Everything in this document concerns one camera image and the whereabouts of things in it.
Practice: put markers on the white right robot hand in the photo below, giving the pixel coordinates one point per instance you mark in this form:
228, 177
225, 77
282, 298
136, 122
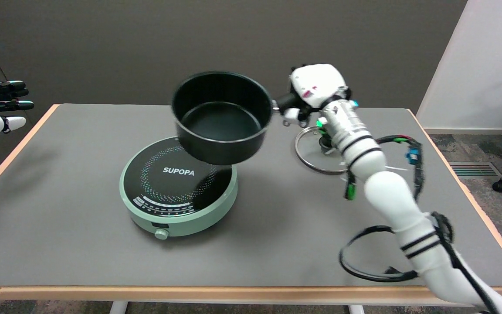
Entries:
316, 85

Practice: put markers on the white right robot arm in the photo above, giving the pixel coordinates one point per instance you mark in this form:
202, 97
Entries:
390, 196

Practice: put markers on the glass pot lid black knob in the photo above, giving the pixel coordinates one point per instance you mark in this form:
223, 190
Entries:
307, 152

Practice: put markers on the green round induction cooker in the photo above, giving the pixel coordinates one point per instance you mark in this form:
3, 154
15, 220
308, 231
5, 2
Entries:
172, 172

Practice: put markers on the metal floor vent grille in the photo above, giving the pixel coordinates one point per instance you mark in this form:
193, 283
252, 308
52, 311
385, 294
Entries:
475, 169

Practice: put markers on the white table leg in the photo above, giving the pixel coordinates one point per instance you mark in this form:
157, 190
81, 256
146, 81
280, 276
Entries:
356, 309
118, 308

